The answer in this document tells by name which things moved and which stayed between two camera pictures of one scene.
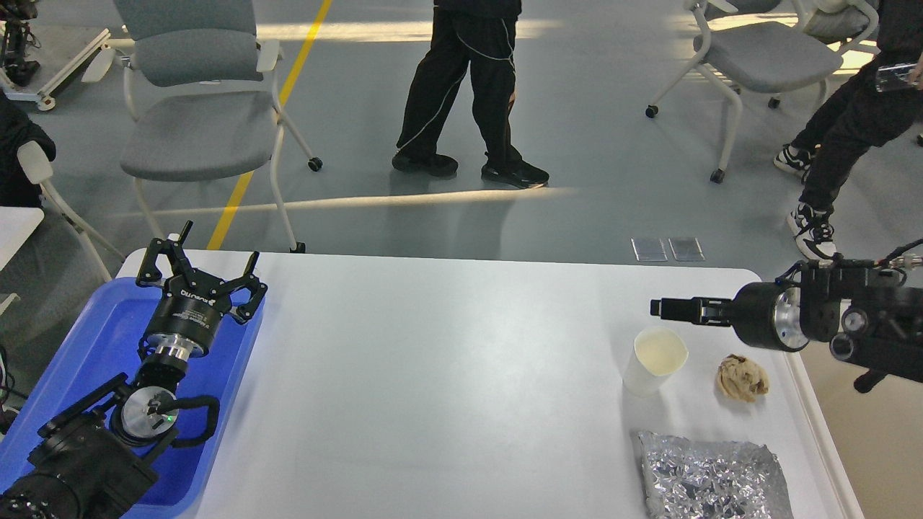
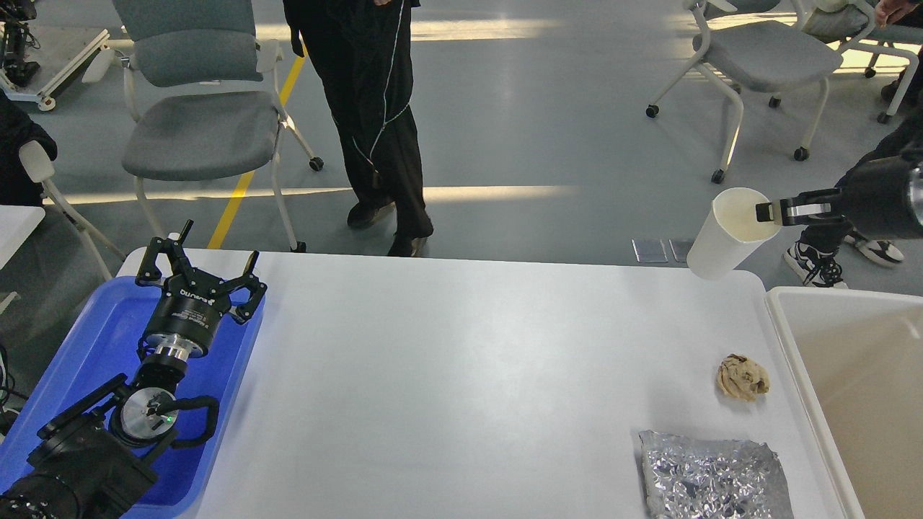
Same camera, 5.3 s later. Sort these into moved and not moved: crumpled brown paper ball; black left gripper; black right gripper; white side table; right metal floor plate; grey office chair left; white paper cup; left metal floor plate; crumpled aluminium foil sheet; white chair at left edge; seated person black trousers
Moved: seated person black trousers; black right gripper; white paper cup
Not moved: crumpled brown paper ball; right metal floor plate; black left gripper; crumpled aluminium foil sheet; white chair at left edge; grey office chair left; left metal floor plate; white side table
